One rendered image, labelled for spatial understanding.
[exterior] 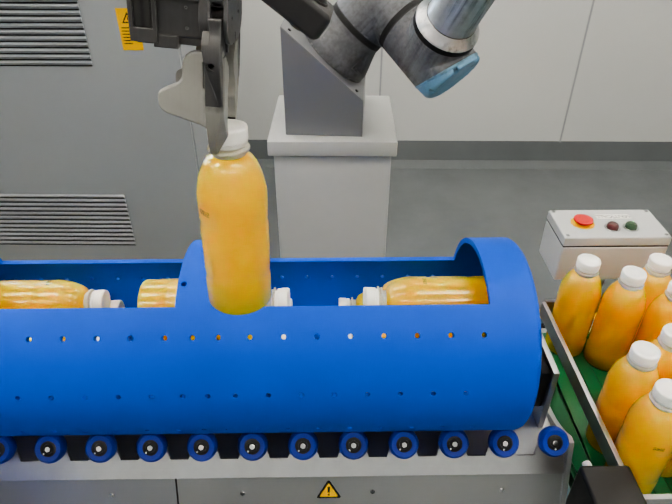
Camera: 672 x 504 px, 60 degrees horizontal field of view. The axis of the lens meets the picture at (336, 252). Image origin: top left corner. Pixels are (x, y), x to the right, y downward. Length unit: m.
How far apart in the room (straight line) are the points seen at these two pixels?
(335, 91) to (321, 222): 0.36
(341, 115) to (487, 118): 2.42
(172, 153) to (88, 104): 0.36
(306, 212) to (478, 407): 0.88
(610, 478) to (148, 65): 2.01
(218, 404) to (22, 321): 0.27
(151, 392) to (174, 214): 1.88
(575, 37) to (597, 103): 0.45
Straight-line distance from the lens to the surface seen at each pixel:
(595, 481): 0.90
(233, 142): 0.56
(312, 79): 1.43
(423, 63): 1.36
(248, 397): 0.78
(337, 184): 1.51
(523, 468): 0.99
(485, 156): 3.89
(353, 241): 1.60
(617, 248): 1.21
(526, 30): 3.68
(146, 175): 2.57
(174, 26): 0.53
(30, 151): 2.70
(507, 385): 0.80
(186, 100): 0.54
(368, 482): 0.96
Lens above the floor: 1.70
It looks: 35 degrees down
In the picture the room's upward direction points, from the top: straight up
